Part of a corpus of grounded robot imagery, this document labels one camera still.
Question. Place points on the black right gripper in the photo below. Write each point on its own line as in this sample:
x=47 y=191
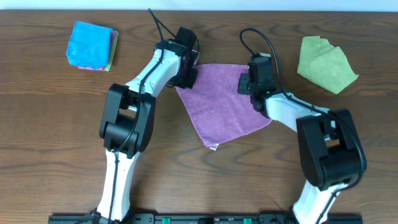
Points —
x=242 y=89

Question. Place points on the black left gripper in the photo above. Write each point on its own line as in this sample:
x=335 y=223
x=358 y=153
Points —
x=188 y=84

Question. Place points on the purple microfibre cloth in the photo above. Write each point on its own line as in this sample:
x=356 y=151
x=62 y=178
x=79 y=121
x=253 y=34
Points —
x=218 y=113

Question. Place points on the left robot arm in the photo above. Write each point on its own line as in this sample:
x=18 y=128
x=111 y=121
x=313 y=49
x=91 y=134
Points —
x=128 y=118

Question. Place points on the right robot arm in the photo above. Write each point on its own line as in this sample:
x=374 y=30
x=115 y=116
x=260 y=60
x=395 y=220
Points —
x=331 y=155

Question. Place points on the folded green cloth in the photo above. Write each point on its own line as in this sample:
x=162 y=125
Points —
x=114 y=40

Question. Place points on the crumpled green cloth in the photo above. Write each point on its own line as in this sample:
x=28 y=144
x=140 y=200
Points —
x=324 y=64

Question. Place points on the folded blue cloth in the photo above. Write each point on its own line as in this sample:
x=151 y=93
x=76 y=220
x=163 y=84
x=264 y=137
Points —
x=89 y=45

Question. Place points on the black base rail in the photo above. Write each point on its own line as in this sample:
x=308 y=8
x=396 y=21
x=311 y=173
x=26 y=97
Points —
x=268 y=217

